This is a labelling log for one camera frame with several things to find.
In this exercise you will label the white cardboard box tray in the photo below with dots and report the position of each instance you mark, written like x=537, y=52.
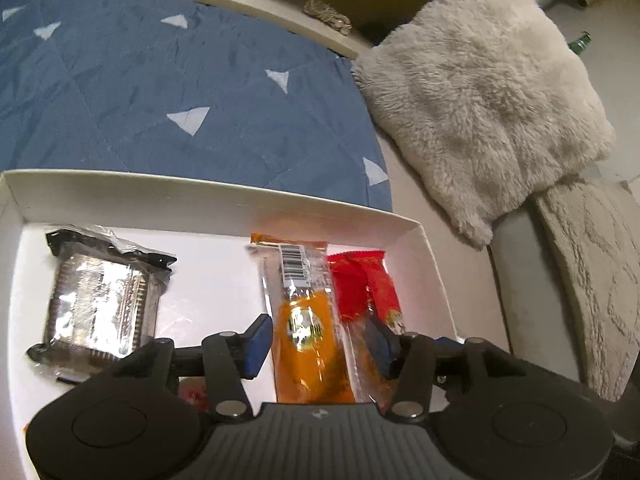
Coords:
x=215, y=270

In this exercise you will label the small red candy packet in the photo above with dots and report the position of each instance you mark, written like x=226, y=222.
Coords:
x=192, y=395

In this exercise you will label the green glass bottle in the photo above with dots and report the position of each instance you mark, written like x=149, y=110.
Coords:
x=580, y=43

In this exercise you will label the red and clear biscuit packet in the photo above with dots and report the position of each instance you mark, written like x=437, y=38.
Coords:
x=355, y=280

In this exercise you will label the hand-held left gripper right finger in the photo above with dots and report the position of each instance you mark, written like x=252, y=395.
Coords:
x=381, y=351

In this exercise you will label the orange biscuit packet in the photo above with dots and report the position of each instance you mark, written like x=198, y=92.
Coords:
x=305, y=325

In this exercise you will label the beige bed sheet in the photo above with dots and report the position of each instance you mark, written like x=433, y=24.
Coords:
x=450, y=270

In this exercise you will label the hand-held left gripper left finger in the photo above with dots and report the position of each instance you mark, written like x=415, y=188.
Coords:
x=257, y=347

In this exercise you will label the clear dark cookie pack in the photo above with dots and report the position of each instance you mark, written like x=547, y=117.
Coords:
x=95, y=300

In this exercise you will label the fluffy cream pillow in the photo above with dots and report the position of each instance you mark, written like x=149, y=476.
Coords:
x=480, y=100

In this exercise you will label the beige textured cushion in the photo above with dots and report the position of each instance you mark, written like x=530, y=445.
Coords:
x=600, y=290

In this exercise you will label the shell ornament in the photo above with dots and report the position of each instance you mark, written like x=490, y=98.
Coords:
x=327, y=12

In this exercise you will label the wooden shelf unit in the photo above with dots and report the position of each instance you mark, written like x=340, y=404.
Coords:
x=280, y=15

